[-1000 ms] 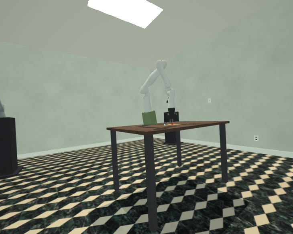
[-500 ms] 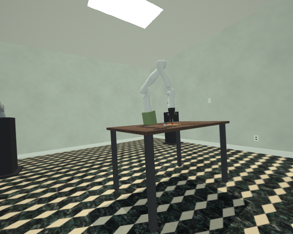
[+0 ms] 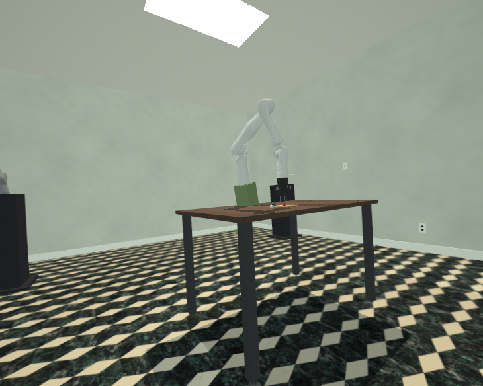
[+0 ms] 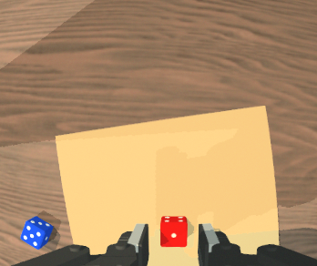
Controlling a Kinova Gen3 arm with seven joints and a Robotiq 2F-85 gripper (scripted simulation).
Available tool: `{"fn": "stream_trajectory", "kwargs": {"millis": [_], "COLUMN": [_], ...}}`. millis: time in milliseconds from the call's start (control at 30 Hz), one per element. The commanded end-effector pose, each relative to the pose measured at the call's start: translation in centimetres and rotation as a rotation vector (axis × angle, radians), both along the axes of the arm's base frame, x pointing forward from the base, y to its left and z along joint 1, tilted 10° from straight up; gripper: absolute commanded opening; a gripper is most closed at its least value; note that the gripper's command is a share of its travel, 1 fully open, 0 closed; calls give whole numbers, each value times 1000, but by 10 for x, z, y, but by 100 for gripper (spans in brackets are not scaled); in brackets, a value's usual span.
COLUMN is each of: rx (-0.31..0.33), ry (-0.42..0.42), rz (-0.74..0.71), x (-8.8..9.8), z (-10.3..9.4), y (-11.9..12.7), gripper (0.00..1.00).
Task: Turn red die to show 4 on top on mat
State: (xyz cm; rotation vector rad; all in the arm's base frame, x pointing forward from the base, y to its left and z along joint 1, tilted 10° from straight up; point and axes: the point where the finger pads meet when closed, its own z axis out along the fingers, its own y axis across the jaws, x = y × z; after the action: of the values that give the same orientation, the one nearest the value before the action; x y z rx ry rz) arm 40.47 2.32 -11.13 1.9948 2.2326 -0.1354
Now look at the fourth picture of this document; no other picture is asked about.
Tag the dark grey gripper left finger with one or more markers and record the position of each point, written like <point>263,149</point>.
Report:
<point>132,249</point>

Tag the red die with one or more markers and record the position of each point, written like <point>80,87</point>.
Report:
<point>173,231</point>

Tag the pale yellow mat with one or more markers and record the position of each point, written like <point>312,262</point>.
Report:
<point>212,168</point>

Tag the blue die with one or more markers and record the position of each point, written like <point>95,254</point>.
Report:
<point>36,232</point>

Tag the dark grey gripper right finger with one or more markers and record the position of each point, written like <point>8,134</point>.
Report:
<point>224,253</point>

